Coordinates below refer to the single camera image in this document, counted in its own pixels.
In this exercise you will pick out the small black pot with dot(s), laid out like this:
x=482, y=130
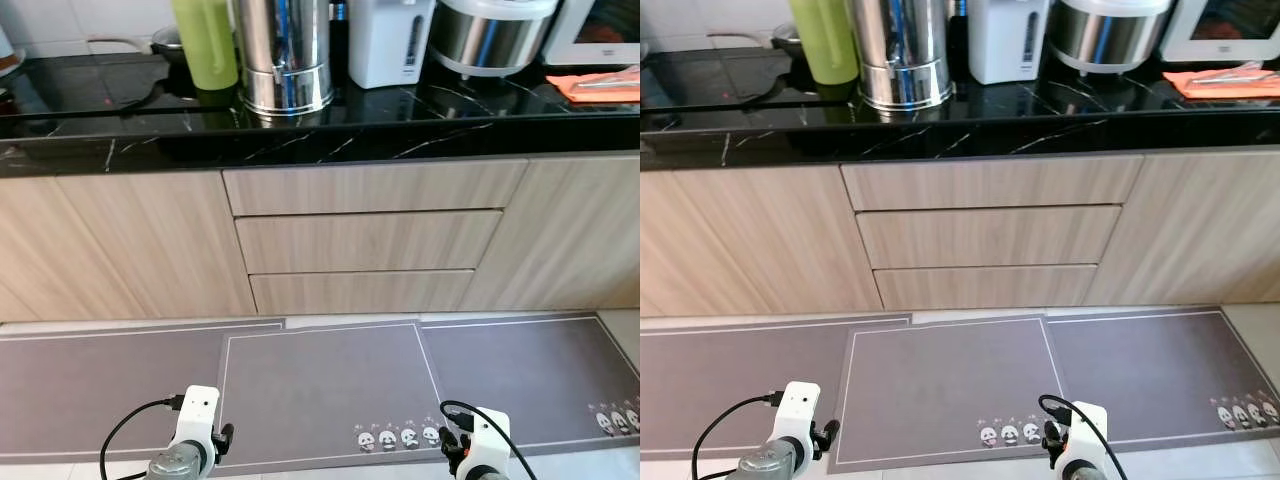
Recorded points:
x=787, y=42
x=168, y=45

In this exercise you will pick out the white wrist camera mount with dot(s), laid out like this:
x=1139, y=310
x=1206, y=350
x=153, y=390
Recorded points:
x=800, y=408
x=1085, y=435
x=490, y=440
x=197, y=410

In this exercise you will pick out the grey white-bordered floor mat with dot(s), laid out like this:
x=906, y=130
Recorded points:
x=530, y=370
x=1150, y=365
x=950, y=385
x=730, y=375
x=100, y=380
x=320, y=390

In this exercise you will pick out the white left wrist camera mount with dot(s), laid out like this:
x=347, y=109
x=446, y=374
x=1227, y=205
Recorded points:
x=197, y=410
x=800, y=408

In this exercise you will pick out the white electric thermo pot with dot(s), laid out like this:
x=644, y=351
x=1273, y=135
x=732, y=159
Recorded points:
x=385, y=40
x=1005, y=40

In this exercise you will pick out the green plastic jug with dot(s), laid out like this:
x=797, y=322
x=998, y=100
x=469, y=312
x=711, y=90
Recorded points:
x=825, y=40
x=205, y=45

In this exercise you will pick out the stainless steel water urn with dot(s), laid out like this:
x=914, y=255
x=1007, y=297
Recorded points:
x=285, y=50
x=905, y=50

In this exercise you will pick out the silver rice cooker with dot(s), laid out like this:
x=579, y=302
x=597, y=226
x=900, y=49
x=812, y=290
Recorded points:
x=490, y=40
x=1110, y=35

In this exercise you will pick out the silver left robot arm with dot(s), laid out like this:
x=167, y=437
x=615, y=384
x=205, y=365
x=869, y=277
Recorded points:
x=770, y=465
x=175, y=465

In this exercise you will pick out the steel kitchen utensil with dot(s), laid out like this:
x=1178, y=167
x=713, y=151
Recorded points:
x=610, y=80
x=1225, y=75

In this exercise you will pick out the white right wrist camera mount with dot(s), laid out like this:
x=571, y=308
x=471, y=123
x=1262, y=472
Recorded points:
x=490, y=440
x=1085, y=435

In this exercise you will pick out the orange cloth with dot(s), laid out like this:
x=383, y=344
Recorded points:
x=600, y=96
x=1220, y=90

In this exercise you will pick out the black glass induction cooktop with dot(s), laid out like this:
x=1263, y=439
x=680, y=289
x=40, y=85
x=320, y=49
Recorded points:
x=70, y=85
x=700, y=80

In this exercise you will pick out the light wood drawer front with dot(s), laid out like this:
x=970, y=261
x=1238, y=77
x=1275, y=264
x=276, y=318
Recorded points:
x=368, y=242
x=362, y=292
x=375, y=187
x=990, y=182
x=985, y=287
x=985, y=236

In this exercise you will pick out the light wood cabinet door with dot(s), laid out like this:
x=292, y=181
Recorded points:
x=780, y=240
x=160, y=240
x=40, y=250
x=660, y=250
x=1190, y=230
x=560, y=235

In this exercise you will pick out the white microwave oven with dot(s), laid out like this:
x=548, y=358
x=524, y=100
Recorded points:
x=600, y=30
x=1225, y=30

